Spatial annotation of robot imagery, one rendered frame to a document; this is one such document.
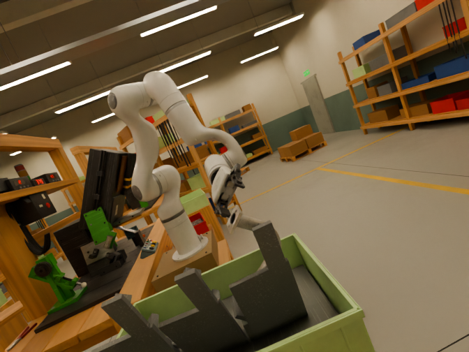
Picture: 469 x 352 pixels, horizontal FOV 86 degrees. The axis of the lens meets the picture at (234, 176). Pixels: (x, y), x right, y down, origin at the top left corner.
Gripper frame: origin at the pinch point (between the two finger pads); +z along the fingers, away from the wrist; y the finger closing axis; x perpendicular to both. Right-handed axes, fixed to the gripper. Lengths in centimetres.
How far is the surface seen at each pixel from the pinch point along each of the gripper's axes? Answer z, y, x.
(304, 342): 30.2, -12.0, 13.7
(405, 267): -57, -30, 167
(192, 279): 19.4, -11.4, -8.2
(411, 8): -357, 289, 292
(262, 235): 16.4, 0.4, 3.4
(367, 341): 32.0, -7.9, 25.8
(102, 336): -29, -89, -17
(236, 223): 13.7, 0.1, -2.3
